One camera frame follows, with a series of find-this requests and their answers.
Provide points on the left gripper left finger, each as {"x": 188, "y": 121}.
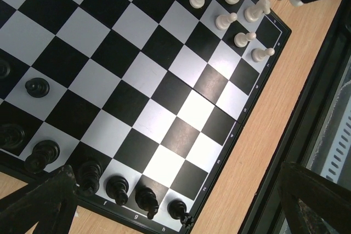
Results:
{"x": 48, "y": 204}

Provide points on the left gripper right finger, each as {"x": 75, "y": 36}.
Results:
{"x": 310, "y": 201}

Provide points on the black grey chess board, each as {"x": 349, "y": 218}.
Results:
{"x": 155, "y": 91}

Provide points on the white slotted cable duct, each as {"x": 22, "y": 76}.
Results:
{"x": 339, "y": 143}

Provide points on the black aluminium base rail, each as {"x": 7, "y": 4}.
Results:
{"x": 323, "y": 102}

